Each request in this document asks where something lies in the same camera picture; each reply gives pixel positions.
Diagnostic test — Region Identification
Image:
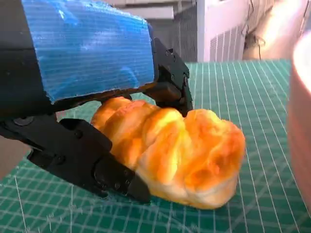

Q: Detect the green cutting mat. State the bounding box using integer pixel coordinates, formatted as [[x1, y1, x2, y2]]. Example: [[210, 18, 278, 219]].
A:
[[0, 59, 311, 233]]

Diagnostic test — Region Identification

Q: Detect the white cabinet with louvred side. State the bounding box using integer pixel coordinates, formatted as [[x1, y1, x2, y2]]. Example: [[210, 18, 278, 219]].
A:
[[106, 0, 248, 63]]

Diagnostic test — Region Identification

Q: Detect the orange rectangular twisted bread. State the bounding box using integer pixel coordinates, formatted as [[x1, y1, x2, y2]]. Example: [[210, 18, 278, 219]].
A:
[[91, 96, 246, 211]]

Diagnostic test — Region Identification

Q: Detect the pink bowl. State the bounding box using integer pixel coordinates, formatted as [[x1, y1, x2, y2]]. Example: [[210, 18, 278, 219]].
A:
[[286, 31, 311, 212]]

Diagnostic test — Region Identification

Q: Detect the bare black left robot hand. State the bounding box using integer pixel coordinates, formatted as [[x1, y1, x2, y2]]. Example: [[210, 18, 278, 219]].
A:
[[0, 0, 194, 203]]

